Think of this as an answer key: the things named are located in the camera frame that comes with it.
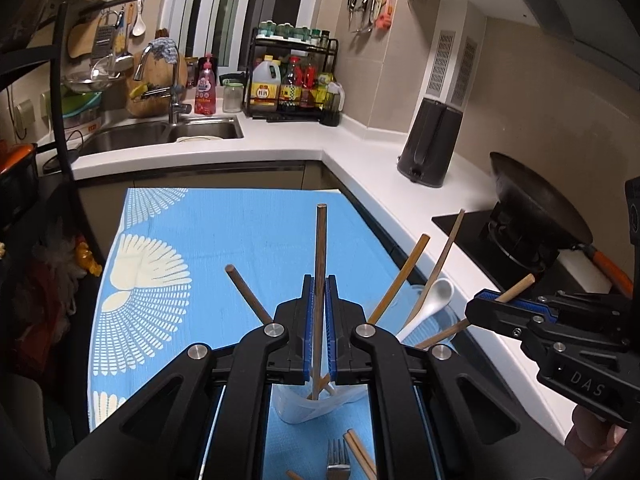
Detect pink dish soap bottle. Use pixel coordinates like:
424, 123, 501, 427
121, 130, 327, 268
193, 53, 217, 116

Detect black wok with wooden handle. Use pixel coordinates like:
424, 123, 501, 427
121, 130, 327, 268
489, 152, 635, 293

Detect person's right hand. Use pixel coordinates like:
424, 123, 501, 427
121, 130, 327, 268
564, 405, 628, 470

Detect chrome kitchen faucet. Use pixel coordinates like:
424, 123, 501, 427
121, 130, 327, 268
133, 42, 194, 126

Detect glass jar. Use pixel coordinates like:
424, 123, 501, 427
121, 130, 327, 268
222, 80, 244, 114

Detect white wall vent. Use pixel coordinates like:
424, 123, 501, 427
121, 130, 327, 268
426, 29, 479, 112

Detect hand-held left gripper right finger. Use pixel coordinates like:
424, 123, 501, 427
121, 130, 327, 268
325, 274, 586, 480

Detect clear plastic utensil holder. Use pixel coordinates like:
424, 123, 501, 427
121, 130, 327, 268
270, 284, 461, 426

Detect dark brown chopstick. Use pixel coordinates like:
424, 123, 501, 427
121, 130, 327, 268
310, 203, 329, 402

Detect blue shell-print table mat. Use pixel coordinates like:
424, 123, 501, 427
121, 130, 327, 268
87, 187, 446, 480

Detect yellow cooking oil bottle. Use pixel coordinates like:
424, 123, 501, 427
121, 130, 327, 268
251, 57, 281, 111

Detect dark soy sauce bottle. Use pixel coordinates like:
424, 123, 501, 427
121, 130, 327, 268
279, 56, 300, 112

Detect blue cloth on faucet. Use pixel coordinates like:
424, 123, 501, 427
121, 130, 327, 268
149, 37, 181, 65

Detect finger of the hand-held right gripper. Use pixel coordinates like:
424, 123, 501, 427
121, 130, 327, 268
517, 289, 634, 319
465, 289, 547, 344

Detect grey range hood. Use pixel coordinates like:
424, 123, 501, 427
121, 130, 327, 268
489, 0, 640, 92

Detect metal grater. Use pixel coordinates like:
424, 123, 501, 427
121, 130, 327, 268
92, 24, 114, 59

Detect orange cooking pot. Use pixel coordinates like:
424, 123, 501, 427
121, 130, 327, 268
0, 142, 39, 227

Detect hanging kitchen tools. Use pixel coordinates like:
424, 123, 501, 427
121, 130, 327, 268
347, 0, 402, 34

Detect wooden cutting board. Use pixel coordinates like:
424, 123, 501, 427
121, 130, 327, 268
67, 9, 132, 59

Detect white ceramic spoon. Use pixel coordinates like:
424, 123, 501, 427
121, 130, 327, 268
395, 277, 455, 347

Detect metal fork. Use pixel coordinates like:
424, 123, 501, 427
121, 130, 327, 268
326, 438, 353, 480

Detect black spice rack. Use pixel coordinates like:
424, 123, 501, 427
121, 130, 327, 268
243, 24, 342, 124

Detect black dish rack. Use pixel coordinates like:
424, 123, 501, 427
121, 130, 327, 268
0, 0, 149, 211

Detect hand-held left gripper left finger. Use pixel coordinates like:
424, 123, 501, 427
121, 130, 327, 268
55, 274, 317, 480

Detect stainless steel sink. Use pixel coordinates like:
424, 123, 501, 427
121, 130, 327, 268
76, 114, 245, 159

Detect black gas stove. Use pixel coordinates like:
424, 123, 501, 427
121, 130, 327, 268
432, 209, 618, 306

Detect yellow plush toy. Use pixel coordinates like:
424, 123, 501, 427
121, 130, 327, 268
74, 241, 104, 277

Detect black electric kettle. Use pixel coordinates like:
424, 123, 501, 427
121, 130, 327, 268
397, 97, 464, 189

